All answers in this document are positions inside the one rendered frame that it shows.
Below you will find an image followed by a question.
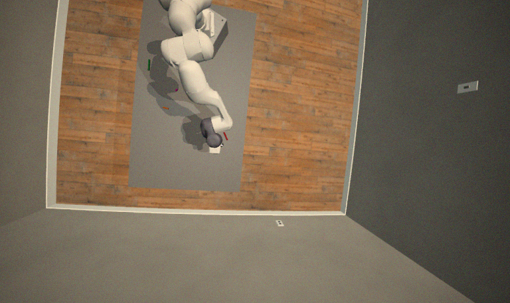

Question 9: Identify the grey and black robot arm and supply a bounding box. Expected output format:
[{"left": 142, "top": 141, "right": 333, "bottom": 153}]
[{"left": 159, "top": 0, "right": 232, "bottom": 153}]

